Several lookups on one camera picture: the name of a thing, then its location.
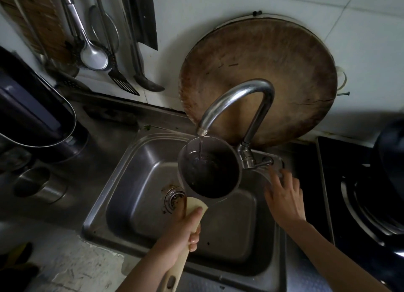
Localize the rectangular wooden chopping board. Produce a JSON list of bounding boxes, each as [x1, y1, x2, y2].
[[0, 0, 81, 78]]

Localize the black yellow tool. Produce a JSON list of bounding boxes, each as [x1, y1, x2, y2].
[[0, 242, 41, 292]]

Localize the steel cleaver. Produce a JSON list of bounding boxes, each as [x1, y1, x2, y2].
[[118, 0, 158, 51]]

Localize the person's right hand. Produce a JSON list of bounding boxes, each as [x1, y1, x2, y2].
[[264, 166, 307, 230]]

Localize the curved chrome faucet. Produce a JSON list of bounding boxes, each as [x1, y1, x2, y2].
[[196, 78, 284, 170]]

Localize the grey saucepan with cream handle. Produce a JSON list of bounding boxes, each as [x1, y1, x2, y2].
[[157, 136, 243, 292]]

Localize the person's left hand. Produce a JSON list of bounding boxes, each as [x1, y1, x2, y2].
[[154, 197, 204, 268]]

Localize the dark solid spatula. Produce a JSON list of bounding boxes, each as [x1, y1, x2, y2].
[[125, 33, 166, 93]]

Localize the stainless steel sink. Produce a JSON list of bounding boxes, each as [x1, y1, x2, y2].
[[81, 124, 288, 292]]

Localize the black gas stove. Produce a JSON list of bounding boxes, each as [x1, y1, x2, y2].
[[315, 136, 404, 292]]

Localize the person's right forearm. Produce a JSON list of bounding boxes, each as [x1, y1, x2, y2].
[[284, 218, 392, 292]]

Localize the black wok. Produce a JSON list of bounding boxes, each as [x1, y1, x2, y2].
[[372, 118, 404, 204]]

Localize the round wooden cutting board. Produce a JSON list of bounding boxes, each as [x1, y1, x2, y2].
[[178, 17, 339, 149]]

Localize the perforated skimmer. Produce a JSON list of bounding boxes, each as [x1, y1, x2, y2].
[[44, 60, 93, 92]]

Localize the small steel cup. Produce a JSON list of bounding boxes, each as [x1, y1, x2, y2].
[[12, 166, 69, 204]]

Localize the person's left forearm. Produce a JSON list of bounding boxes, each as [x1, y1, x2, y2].
[[116, 249, 179, 292]]

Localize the slotted spatula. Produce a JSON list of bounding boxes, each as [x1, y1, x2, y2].
[[85, 0, 141, 96]]

